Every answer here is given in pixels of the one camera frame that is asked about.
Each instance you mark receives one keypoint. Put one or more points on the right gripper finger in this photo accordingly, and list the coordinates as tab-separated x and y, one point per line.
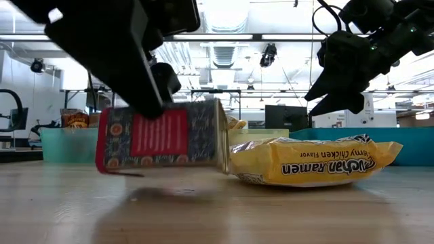
346	103
323	86

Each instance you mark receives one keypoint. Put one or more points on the blue plastic bin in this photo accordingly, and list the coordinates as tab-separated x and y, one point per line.
417	149

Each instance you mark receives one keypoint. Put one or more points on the black background rig frame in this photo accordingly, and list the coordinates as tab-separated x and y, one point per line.
216	91

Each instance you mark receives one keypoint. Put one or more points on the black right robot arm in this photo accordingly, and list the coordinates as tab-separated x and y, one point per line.
407	20

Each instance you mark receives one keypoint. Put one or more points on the black computer monitor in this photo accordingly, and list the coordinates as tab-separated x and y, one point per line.
23	118
286	118

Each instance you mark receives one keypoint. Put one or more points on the green plastic bin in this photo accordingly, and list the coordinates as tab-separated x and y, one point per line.
68	145

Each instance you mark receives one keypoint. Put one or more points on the black aluminium rig frame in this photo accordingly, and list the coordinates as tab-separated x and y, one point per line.
20	156

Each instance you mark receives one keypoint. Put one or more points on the yellow Maruchan ramen pack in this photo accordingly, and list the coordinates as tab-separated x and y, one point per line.
305	162

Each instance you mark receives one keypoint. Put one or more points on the black hanging camera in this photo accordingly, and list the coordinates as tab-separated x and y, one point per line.
37	65
268	54

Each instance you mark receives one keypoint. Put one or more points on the brown orange snack pouch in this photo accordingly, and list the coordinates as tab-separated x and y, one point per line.
74	119

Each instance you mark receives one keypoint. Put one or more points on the yellow plastic bin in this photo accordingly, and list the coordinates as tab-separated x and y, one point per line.
264	133

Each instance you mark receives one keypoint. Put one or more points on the red small snack packet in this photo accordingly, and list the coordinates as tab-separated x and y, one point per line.
159	135

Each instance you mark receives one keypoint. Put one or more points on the blue yellow ramen pack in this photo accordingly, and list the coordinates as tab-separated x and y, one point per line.
237	123

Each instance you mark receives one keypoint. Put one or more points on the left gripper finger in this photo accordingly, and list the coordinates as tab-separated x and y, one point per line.
166	83
108	51

